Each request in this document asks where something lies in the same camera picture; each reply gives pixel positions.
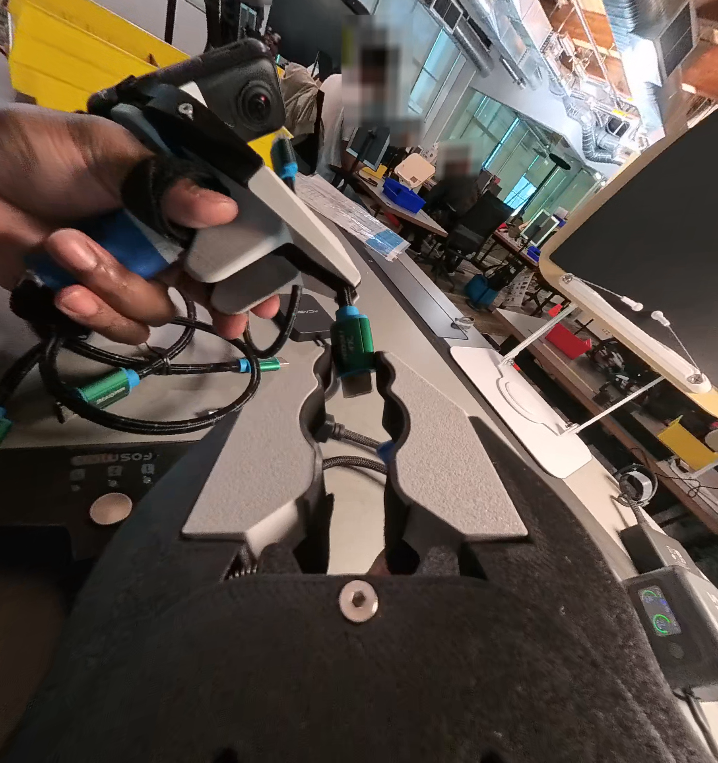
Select yellow plastic bin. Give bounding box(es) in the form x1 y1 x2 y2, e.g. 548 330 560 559
7 0 294 170

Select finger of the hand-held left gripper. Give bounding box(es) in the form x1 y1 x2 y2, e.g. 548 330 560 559
183 166 363 290
211 253 306 317

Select grey power bank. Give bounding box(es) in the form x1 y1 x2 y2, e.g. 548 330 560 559
624 565 718 703

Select clear plastic bag blue label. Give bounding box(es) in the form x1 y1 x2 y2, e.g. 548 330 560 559
296 173 410 263

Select small blue plastic bin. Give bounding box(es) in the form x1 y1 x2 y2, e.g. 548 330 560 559
383 178 427 213

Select black round floor lamp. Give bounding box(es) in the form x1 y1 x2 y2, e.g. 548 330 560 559
547 152 574 198

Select red plastic bin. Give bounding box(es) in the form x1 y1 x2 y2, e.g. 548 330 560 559
544 322 592 360

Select yellow box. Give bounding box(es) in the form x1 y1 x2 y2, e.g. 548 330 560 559
657 417 718 472

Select blue trash bin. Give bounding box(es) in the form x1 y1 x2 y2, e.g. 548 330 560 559
463 274 503 308

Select black hdmi switch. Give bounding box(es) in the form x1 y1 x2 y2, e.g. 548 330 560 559
0 441 196 564

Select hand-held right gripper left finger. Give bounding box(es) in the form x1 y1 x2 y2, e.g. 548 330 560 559
181 347 334 574

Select black power adapter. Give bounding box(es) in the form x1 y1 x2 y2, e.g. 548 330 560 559
620 521 697 574

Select dark grey desk panel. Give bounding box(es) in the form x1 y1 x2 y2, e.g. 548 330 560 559
359 238 496 354

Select braided hdmi cable green plugs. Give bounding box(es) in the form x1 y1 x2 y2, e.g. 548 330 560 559
0 298 263 452

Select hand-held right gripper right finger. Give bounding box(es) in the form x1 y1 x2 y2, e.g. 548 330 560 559
375 352 530 574

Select black usb hub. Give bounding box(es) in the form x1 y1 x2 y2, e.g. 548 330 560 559
278 292 336 343

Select black office chair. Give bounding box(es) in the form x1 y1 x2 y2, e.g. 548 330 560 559
442 191 516 281

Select person's left hand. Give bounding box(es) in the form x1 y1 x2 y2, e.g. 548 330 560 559
0 104 282 347

